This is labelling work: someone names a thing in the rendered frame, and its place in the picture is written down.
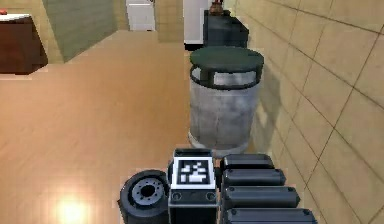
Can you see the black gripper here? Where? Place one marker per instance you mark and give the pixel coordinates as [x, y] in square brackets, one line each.
[145, 195]

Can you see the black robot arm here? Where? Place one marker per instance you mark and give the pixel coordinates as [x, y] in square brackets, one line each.
[246, 196]

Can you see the grey bin with dark lid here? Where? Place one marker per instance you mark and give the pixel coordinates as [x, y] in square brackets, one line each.
[223, 100]

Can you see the white fridge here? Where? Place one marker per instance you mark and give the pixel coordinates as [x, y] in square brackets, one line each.
[194, 21]

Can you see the black low cupboard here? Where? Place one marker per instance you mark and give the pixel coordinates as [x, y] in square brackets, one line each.
[225, 31]

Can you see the dark brown cabinet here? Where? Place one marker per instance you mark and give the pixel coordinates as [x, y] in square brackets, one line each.
[20, 46]

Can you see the brown pot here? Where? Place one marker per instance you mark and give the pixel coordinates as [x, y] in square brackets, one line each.
[216, 7]

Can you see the red small object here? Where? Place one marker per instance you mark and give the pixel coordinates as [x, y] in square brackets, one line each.
[2, 11]

